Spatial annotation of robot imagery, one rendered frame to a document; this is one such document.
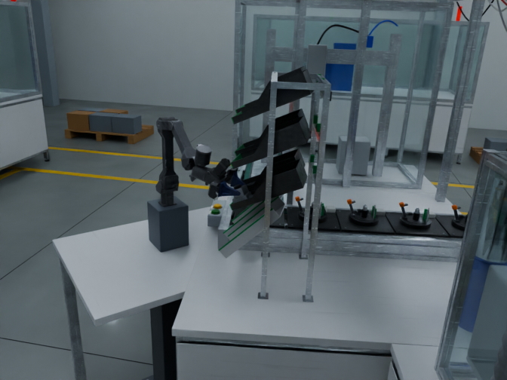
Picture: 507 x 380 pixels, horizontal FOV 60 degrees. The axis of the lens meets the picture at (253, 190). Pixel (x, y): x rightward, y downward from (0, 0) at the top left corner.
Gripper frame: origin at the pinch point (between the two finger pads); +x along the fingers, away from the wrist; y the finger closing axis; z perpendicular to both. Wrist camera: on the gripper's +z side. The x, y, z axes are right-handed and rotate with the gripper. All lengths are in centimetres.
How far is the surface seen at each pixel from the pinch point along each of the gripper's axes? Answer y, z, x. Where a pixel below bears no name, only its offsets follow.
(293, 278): 9.6, -34.6, 30.6
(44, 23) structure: 611, -176, -699
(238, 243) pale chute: -5.9, -18.7, 8.4
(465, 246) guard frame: -20, 23, 73
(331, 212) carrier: 60, -27, 32
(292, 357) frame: -25, -38, 43
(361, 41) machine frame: 138, 44, 7
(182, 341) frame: -36, -44, 7
